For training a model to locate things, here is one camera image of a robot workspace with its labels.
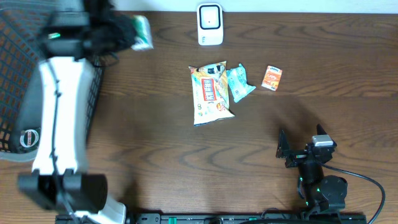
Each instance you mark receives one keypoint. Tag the dark green round-label packet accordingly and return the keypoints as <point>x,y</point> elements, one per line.
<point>29,140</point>

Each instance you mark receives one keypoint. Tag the green white packet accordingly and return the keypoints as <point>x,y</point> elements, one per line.
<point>143,38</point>

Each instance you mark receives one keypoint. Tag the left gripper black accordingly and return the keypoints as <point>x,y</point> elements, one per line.
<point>123,28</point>

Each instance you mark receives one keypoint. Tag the white barcode scanner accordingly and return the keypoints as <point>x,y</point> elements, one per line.
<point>210,24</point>

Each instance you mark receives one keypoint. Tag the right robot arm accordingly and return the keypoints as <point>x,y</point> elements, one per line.
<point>323,193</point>

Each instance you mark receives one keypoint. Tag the light blue small packet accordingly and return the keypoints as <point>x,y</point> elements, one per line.
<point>238,83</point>

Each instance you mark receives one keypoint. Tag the orange small packet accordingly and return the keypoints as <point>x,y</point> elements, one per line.
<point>272,78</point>

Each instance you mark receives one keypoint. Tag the grey plastic mesh basket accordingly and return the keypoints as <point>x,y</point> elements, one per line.
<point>21,86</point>

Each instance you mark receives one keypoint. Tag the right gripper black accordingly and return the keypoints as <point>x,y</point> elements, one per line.
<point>283,146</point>

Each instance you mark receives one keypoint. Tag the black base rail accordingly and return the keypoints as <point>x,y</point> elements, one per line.
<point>155,218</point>

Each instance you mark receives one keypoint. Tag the large yellow snack bag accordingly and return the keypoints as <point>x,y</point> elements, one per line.
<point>210,93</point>

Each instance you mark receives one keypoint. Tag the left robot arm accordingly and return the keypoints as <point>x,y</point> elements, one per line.
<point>75,35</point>

